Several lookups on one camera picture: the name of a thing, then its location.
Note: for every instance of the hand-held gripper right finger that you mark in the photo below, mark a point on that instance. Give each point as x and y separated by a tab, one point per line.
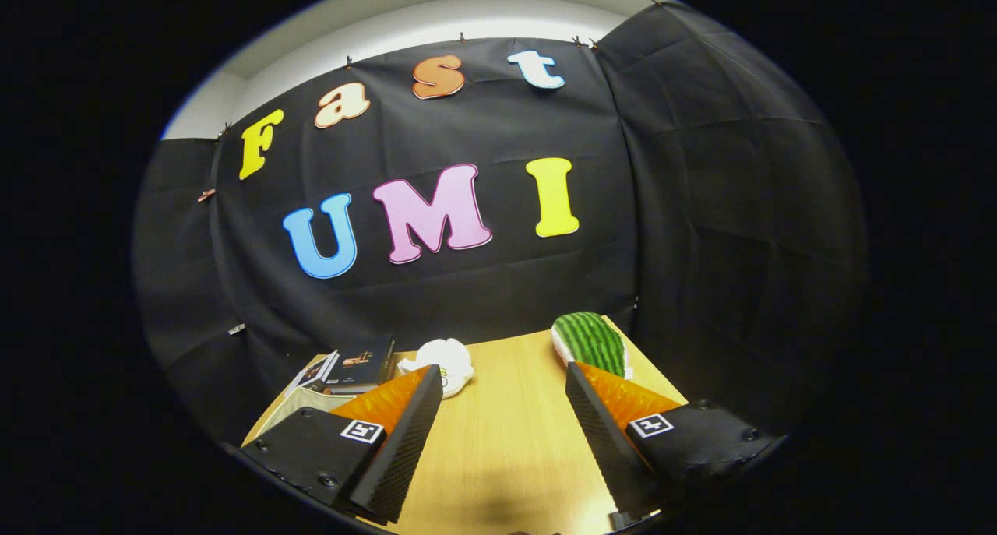
607	457

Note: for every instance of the dark cover book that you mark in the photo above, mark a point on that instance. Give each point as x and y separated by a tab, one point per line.
362	360

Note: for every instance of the red clip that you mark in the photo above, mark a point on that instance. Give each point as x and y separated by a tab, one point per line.
206	195

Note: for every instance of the grey fabric storage box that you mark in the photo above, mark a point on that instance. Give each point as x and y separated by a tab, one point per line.
300	403

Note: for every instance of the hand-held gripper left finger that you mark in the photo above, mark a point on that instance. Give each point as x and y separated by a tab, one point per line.
401	457

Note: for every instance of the white cover book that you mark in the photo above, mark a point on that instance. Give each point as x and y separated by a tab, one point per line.
315	371

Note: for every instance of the white plush toy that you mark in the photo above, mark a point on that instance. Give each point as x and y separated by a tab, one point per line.
448	360

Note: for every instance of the silver clip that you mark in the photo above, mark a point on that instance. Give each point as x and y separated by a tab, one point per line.
237	329

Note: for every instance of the watermelon slice plush toy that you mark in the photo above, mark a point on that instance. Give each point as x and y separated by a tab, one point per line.
592	340

